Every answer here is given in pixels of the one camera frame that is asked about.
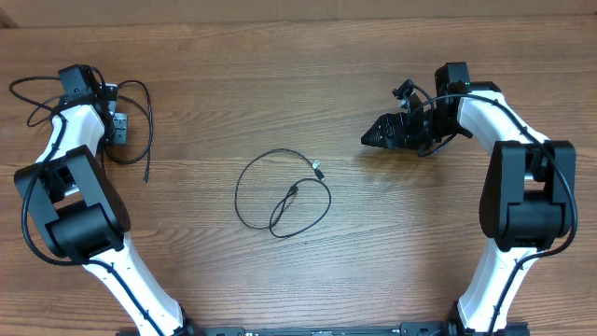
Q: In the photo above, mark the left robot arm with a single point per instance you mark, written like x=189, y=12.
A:
x=71, y=215

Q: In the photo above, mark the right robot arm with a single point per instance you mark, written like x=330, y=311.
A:
x=527, y=208

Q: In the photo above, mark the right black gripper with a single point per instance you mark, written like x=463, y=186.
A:
x=398, y=131

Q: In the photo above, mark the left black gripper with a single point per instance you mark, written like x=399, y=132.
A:
x=118, y=127

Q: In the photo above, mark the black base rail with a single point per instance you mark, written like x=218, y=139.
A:
x=322, y=331

